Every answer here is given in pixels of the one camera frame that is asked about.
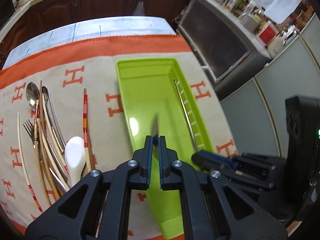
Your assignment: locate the beige bamboo chopstick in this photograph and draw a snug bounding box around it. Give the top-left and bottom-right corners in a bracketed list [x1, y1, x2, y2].
[34, 99, 52, 207]

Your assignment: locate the red labelled white container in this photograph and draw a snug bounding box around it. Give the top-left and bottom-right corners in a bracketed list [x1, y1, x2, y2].
[257, 21, 279, 45]

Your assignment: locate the large steel spoon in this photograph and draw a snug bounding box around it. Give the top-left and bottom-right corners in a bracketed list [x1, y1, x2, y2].
[26, 82, 40, 112]

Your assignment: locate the small steel long spoon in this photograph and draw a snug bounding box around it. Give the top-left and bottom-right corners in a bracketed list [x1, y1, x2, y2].
[42, 86, 66, 155]

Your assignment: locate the white red-tipped chopstick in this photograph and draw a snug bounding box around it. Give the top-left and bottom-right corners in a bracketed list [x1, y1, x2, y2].
[17, 112, 45, 214]

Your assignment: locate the green plastic utensil tray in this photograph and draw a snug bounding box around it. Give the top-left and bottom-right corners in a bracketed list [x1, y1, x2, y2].
[116, 57, 213, 239]

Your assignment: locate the grey countertop cabinet appliance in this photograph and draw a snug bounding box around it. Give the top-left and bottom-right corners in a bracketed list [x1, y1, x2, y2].
[177, 0, 271, 100]

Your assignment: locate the steel fork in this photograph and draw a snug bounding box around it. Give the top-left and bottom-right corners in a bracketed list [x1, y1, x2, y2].
[23, 119, 35, 147]

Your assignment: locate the white ceramic soup spoon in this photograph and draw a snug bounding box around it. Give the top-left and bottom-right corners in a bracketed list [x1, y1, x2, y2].
[65, 136, 86, 186]

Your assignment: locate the short steel soup spoon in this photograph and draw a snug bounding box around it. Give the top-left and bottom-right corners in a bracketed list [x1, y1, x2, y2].
[151, 114, 159, 148]

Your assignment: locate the orange beige H-pattern cloth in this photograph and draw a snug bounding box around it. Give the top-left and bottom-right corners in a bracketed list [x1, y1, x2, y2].
[1, 35, 237, 233]

